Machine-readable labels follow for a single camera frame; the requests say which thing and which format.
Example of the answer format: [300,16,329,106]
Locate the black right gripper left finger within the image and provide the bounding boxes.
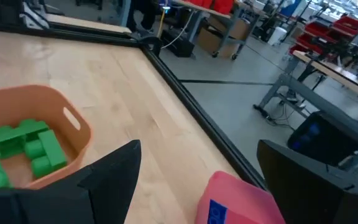
[0,139,142,224]

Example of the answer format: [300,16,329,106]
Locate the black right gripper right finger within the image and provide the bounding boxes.
[257,139,358,224]

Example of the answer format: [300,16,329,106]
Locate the blue toy block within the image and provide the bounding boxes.
[206,198,228,224]

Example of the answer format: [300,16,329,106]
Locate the orange plastic bin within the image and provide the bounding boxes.
[0,84,92,190]

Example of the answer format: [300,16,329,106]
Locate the black computer case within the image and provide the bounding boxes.
[287,111,358,167]

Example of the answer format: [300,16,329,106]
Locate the pink translucent plastic bin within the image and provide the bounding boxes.
[194,170,287,224]

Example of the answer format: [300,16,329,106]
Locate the wooden workbench grey legs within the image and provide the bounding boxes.
[253,49,358,147]

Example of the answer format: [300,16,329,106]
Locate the red storage bin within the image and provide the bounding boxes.
[185,0,213,9]
[333,15,358,37]
[289,33,324,55]
[213,0,234,15]
[303,21,335,40]

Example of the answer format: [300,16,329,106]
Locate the white waste bin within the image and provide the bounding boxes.
[267,26,288,47]

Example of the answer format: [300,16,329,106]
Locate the black equipment case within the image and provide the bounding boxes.
[160,29,195,58]

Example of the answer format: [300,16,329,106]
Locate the brown cardboard box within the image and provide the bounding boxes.
[197,17,250,58]

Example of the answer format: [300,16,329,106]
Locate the grey rolling workbench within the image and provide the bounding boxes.
[172,0,262,62]

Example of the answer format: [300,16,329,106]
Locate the black aluminium table frame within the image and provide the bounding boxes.
[0,0,269,190]

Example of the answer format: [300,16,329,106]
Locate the yellow floor cable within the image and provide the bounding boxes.
[156,8,168,39]

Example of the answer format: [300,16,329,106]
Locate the white floor cable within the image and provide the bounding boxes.
[162,9,196,50]

